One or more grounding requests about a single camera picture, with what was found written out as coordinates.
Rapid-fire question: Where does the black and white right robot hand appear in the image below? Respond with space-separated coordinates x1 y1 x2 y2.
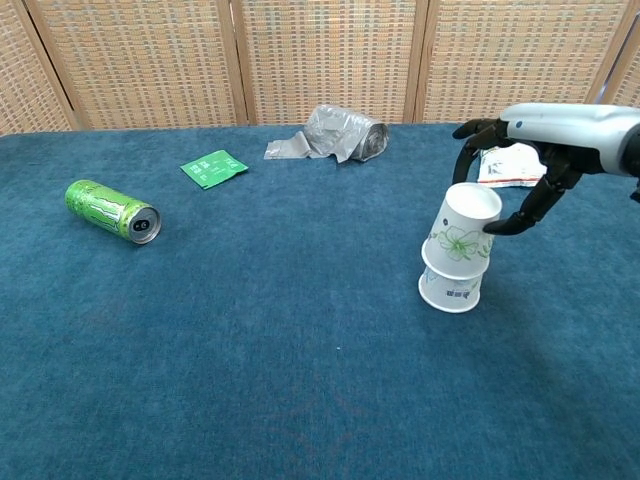
452 103 627 237

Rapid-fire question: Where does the white paper cup green flower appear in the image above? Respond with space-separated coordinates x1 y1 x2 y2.
422 182 503 282

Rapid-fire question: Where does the white paper cup with barcode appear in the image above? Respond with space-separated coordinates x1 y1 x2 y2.
418 259 482 314

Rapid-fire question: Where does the white snack bag green print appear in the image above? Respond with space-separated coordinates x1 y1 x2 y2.
476 142 547 189

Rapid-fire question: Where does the grey trash bag roll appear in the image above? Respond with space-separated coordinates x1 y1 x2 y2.
263 103 390 165

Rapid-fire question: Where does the woven wooden folding screen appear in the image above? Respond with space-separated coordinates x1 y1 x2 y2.
0 0 640 133

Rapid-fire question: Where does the blue table cloth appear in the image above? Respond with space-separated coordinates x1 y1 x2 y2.
0 118 640 480

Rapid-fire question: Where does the green flat sachet packet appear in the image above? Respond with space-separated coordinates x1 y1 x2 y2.
180 149 249 192

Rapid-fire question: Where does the green energy drink can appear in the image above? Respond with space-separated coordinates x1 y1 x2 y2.
63 179 163 247

